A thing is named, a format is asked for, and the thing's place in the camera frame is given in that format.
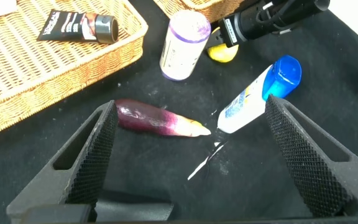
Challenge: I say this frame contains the white bottle blue cap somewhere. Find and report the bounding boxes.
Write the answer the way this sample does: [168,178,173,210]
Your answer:
[217,55,303,134]

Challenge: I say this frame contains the white cup purple lid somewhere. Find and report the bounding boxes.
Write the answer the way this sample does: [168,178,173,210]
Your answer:
[159,9,212,82]

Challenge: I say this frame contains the purple eggplant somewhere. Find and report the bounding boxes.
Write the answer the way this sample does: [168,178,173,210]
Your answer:
[115,98,212,138]

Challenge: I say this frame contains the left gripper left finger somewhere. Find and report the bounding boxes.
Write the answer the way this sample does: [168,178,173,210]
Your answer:
[6,100,119,220]

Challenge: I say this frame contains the wicker basket brown handles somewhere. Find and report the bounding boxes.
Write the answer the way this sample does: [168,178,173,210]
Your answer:
[152,0,245,24]
[0,0,149,142]

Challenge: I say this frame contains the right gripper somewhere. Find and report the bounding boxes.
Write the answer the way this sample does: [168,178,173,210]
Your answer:
[206,0,331,50]

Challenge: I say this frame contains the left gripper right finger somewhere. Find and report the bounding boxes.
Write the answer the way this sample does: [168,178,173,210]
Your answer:
[265,95,358,218]

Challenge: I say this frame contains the thin white strip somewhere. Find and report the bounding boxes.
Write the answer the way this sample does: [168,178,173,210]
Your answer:
[187,141,229,181]

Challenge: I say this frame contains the yellow lemon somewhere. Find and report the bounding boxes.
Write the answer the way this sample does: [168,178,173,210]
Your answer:
[206,27,239,63]

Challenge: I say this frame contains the black cosmetic tube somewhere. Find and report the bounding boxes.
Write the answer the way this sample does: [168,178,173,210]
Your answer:
[37,9,119,44]

